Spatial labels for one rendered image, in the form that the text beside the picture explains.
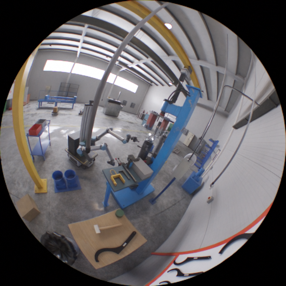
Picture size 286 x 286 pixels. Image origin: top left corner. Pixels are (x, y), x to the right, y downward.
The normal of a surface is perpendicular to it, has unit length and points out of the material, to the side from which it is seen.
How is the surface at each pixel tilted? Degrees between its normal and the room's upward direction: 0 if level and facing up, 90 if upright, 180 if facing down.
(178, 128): 90
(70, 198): 0
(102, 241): 0
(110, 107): 90
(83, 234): 0
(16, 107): 90
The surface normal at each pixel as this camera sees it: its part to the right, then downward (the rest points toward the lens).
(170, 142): -0.68, 0.01
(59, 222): 0.39, -0.84
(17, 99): 0.62, 0.54
